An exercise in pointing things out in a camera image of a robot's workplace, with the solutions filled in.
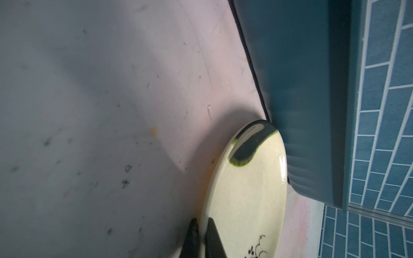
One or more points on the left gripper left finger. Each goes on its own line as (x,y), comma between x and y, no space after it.
(191,245)

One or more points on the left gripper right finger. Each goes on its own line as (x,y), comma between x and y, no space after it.
(213,245)

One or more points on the cream plate black patch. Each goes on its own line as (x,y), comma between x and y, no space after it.
(246,197)

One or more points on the teal plastic bin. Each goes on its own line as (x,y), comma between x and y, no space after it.
(305,60)

